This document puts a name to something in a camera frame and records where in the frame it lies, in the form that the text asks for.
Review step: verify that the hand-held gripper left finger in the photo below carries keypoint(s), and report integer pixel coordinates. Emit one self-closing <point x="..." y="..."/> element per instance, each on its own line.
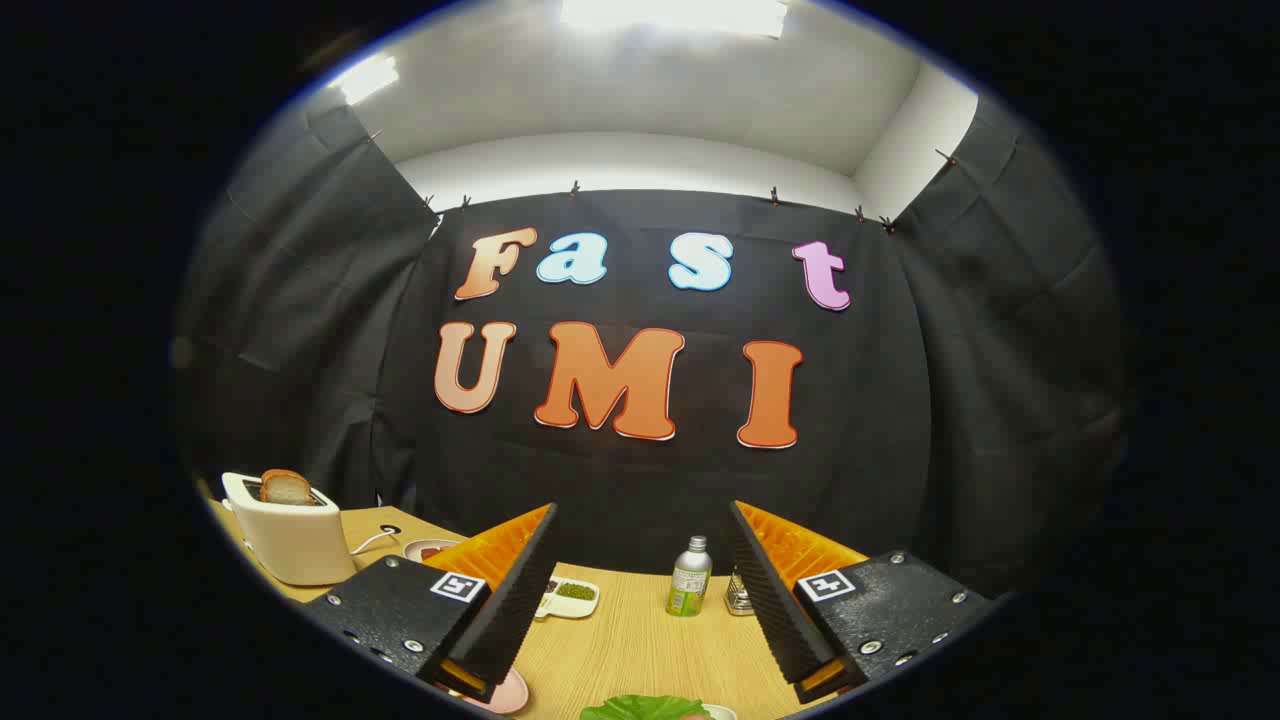
<point x="515" y="600"/>

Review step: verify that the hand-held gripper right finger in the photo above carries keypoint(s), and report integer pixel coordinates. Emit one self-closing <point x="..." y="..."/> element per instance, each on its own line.
<point x="775" y="600"/>

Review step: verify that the green lettuce leaf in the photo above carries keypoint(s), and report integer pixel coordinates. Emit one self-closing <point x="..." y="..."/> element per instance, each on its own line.
<point x="640" y="709"/>

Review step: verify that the toasted bread slice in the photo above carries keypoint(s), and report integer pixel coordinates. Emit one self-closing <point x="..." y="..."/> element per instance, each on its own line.
<point x="285" y="488"/>

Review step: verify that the divided white dish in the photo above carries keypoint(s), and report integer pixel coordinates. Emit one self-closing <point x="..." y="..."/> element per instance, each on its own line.
<point x="575" y="606"/>

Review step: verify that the pile of green beans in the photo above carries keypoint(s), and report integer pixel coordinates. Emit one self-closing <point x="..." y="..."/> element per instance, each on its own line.
<point x="575" y="591"/>

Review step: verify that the green label metal bottle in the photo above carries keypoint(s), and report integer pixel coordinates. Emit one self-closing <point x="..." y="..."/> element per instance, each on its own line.
<point x="688" y="585"/>

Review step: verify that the pink plate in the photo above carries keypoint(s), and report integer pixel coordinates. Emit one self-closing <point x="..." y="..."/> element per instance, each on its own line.
<point x="510" y="692"/>

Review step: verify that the round white plate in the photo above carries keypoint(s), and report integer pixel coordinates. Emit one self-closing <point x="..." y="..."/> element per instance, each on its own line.
<point x="415" y="547"/>

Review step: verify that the white oblong plate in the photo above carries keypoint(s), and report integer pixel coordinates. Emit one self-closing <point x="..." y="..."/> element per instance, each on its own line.
<point x="722" y="713"/>

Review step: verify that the white toaster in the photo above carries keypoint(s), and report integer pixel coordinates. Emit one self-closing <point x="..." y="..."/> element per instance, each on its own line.
<point x="300" y="545"/>

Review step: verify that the black backdrop cloth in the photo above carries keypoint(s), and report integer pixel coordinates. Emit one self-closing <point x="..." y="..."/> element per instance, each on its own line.
<point x="880" y="400"/>

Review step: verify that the small ceiling light panel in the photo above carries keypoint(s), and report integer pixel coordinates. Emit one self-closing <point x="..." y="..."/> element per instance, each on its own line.
<point x="365" y="78"/>

